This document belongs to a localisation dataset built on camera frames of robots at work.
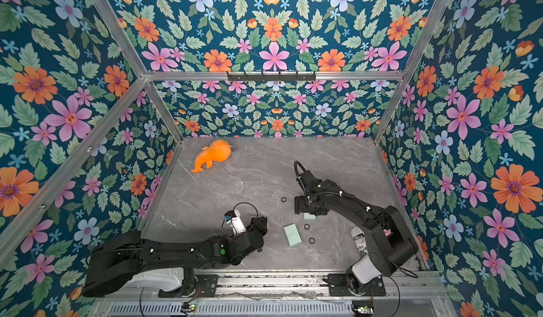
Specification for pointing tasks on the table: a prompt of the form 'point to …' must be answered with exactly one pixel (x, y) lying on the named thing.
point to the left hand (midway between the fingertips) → (265, 226)
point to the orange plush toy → (218, 151)
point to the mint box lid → (293, 234)
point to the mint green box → (307, 216)
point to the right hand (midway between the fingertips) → (308, 206)
